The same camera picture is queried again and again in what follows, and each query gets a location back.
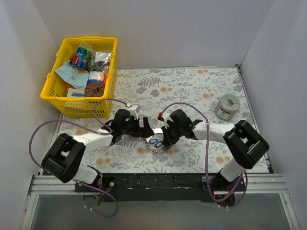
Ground metal disc keyring holder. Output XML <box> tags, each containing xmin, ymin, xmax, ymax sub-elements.
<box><xmin>145</xmin><ymin>128</ymin><xmax>170</xmax><ymax>154</ymax></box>

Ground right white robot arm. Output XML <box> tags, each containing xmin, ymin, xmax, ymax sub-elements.
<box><xmin>158</xmin><ymin>109</ymin><xmax>270</xmax><ymax>191</ymax></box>

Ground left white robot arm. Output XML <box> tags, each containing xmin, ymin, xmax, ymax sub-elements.
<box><xmin>41</xmin><ymin>108</ymin><xmax>154</xmax><ymax>192</ymax></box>

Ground black tag key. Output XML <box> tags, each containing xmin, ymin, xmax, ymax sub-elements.
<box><xmin>154</xmin><ymin>141</ymin><xmax>164</xmax><ymax>148</ymax></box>

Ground grey paper wrapped roll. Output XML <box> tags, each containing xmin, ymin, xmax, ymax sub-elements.
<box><xmin>214</xmin><ymin>94</ymin><xmax>241</xmax><ymax>121</ymax></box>

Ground light blue paper pouch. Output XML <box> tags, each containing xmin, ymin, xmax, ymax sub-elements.
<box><xmin>55</xmin><ymin>61</ymin><xmax>89</xmax><ymax>90</ymax></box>

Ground white blue box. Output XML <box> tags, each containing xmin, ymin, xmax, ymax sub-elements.
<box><xmin>66</xmin><ymin>88</ymin><xmax>85</xmax><ymax>98</ymax></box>

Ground silver foil bag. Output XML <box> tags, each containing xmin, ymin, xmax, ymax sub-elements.
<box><xmin>92</xmin><ymin>51</ymin><xmax>112</xmax><ymax>73</ymax></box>

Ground yellow plastic basket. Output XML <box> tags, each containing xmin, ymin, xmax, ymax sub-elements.
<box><xmin>40</xmin><ymin>36</ymin><xmax>118</xmax><ymax>118</ymax></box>

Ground red blue snack pack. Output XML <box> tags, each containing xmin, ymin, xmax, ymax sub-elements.
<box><xmin>71</xmin><ymin>54</ymin><xmax>87</xmax><ymax>70</ymax></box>

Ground green snack packet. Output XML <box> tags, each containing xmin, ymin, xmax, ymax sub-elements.
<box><xmin>76</xmin><ymin>41</ymin><xmax>93</xmax><ymax>58</ymax></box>

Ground blue tag key on ring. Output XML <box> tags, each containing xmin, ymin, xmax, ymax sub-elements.
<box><xmin>148</xmin><ymin>136</ymin><xmax>160</xmax><ymax>144</ymax></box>

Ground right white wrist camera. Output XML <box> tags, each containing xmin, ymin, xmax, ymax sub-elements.
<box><xmin>157</xmin><ymin>112</ymin><xmax>174</xmax><ymax>128</ymax></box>

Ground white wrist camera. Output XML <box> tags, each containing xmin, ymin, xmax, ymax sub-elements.
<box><xmin>157</xmin><ymin>112</ymin><xmax>174</xmax><ymax>128</ymax></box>
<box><xmin>128</xmin><ymin>104</ymin><xmax>141</xmax><ymax>120</ymax></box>

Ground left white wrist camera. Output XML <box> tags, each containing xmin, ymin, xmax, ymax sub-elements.
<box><xmin>128</xmin><ymin>104</ymin><xmax>141</xmax><ymax>120</ymax></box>

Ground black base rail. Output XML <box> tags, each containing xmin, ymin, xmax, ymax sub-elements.
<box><xmin>74</xmin><ymin>171</ymin><xmax>248</xmax><ymax>203</ymax></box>

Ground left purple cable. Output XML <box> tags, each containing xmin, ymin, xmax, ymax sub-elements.
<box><xmin>28</xmin><ymin>98</ymin><xmax>131</xmax><ymax>218</ymax></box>

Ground purple cable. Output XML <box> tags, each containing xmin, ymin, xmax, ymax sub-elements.
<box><xmin>161</xmin><ymin>102</ymin><xmax>248</xmax><ymax>209</ymax></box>
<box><xmin>28</xmin><ymin>98</ymin><xmax>131</xmax><ymax>218</ymax></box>

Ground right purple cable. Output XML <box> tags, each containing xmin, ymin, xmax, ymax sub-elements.
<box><xmin>161</xmin><ymin>102</ymin><xmax>248</xmax><ymax>209</ymax></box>

